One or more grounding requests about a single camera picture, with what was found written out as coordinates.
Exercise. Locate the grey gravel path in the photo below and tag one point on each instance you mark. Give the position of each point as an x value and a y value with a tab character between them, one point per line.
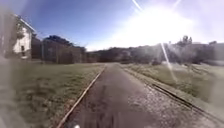
116	96

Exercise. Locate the row of trees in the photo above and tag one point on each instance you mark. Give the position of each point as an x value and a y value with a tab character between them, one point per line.
150	53

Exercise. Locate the pale kerb edging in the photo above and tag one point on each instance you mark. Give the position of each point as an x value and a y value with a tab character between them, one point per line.
81	98

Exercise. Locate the grass field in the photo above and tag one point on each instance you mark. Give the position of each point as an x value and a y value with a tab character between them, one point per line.
46	86
186	78

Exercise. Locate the robot's own part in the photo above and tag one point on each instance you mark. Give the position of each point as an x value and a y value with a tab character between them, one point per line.
77	126

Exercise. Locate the dark kerb edging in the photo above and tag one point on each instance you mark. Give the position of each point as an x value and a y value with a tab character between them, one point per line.
176	96

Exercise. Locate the white building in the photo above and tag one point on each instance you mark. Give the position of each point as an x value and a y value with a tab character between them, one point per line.
23	41

